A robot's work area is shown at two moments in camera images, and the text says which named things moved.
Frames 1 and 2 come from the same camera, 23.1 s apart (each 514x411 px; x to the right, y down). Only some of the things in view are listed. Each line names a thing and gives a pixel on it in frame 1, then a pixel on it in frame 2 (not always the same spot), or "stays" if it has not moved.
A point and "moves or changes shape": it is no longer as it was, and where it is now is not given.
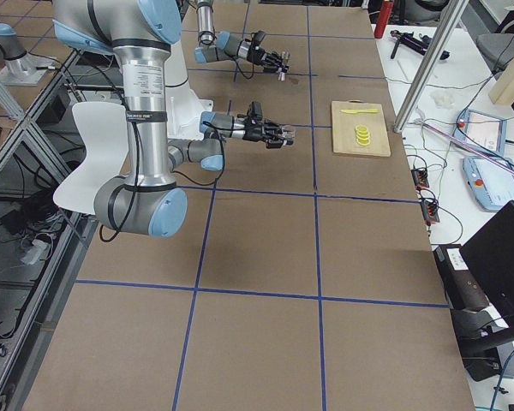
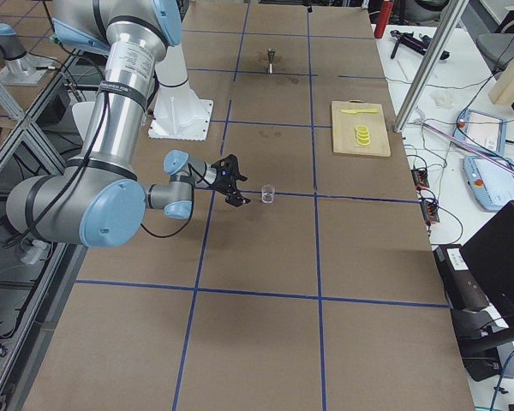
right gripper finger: x=277 y=143 to x=236 y=199
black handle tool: x=417 y=43 stays
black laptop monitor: x=500 y=254 stays
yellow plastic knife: x=362 y=110 stays
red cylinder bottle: x=383 y=19 stays
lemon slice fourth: x=363 y=141 stays
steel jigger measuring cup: x=285 y=55 moves or changes shape
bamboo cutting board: x=344 y=134 stays
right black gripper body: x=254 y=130 to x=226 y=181
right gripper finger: x=273 y=128 to x=236 y=170
